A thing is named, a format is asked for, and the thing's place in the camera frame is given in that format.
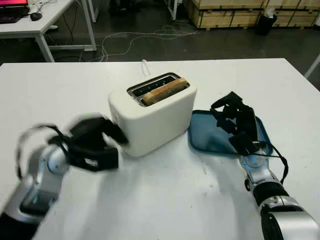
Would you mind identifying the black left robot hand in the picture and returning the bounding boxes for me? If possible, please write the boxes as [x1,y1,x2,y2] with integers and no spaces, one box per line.
[66,113,130,152]

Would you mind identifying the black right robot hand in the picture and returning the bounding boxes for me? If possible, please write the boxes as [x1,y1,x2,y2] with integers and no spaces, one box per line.
[209,91,259,143]

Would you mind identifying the slice of brown bread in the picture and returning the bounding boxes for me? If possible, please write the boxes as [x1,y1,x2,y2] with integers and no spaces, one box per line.
[142,77,189,106]

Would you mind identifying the teal plastic tray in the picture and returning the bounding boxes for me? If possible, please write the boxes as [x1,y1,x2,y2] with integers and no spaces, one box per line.
[187,109,274,158]

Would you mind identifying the cream two-slot toaster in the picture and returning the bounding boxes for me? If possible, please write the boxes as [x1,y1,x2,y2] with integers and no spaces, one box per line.
[107,72,198,158]

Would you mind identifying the white slanted table leg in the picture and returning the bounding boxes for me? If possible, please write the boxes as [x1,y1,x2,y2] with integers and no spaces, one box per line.
[304,53,320,78]

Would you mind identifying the black trash bin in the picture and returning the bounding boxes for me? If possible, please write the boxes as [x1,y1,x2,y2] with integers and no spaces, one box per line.
[255,13,278,36]

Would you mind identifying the wooden pallets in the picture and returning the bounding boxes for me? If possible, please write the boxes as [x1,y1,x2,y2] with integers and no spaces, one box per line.
[191,0,268,29]
[274,0,320,28]

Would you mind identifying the white office desk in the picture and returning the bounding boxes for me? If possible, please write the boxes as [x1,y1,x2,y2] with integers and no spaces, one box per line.
[0,0,97,63]

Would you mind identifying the white desk leg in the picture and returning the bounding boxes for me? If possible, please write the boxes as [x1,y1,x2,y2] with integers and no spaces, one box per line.
[166,0,179,20]
[87,0,100,23]

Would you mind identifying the black laptop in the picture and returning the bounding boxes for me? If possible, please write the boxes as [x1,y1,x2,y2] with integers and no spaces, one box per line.
[0,0,30,25]

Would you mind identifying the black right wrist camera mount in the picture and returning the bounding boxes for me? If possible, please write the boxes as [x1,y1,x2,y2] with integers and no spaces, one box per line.
[229,132,256,157]

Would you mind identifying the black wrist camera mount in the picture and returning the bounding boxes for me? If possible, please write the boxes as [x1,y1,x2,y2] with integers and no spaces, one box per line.
[229,132,256,157]
[67,146,120,173]

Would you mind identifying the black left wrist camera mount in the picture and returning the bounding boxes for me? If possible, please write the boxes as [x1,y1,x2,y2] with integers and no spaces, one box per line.
[67,146,120,173]

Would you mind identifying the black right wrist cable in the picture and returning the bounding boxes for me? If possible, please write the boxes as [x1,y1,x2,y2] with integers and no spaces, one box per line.
[252,141,290,186]

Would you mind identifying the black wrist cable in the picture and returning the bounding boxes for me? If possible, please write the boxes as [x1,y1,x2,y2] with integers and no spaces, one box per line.
[16,123,73,180]
[252,141,290,186]

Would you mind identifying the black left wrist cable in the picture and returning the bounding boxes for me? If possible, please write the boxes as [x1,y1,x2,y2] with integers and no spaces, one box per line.
[16,123,73,180]

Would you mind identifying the white toaster power cord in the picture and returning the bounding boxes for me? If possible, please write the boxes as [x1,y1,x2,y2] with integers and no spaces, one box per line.
[141,59,152,76]

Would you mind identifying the white cable on floor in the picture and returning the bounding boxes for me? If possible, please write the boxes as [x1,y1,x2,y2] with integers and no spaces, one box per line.
[98,23,201,62]

